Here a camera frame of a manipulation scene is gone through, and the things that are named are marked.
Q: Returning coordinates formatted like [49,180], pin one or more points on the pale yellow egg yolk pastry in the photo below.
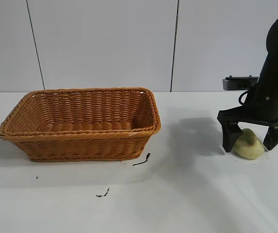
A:
[249,149]

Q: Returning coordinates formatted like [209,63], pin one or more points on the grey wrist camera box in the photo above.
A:
[236,83]

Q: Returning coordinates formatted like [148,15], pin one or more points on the small black dotted scrap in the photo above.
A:
[102,194]

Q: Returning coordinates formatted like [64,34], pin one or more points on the brown woven wicker basket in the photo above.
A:
[80,143]

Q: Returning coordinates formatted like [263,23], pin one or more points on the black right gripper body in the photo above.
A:
[270,92]

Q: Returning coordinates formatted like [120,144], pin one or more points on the thin black scrap with tuft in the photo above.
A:
[141,163]

